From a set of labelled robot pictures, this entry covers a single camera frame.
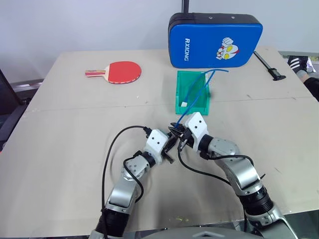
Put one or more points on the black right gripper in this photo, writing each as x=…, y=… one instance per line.
x=187, y=139

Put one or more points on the red table tennis paddle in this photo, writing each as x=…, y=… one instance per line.
x=123, y=72

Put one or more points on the black white striped shoe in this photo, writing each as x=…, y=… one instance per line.
x=297, y=62

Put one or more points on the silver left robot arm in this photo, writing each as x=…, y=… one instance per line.
x=122, y=194

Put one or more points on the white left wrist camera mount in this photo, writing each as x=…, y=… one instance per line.
x=156, y=144

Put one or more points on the person's black trouser leg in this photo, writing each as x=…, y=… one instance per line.
x=312, y=88

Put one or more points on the black bar tool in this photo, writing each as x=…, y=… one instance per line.
x=270, y=69

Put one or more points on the white coupler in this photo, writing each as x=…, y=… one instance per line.
x=184, y=104

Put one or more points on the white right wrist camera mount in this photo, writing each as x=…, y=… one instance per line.
x=198, y=124

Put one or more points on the blue black kick pad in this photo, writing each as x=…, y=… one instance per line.
x=199, y=42

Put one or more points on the green plastic bin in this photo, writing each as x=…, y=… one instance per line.
x=203, y=105

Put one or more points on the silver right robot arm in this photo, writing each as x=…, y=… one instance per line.
x=240, y=169

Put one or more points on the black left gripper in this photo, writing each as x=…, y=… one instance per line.
x=167, y=155

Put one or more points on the black metal frame equipment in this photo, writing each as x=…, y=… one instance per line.
x=10, y=104

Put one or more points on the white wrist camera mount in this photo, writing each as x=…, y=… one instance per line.
x=198, y=124
x=156, y=144

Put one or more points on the black pole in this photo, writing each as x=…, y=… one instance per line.
x=184, y=7

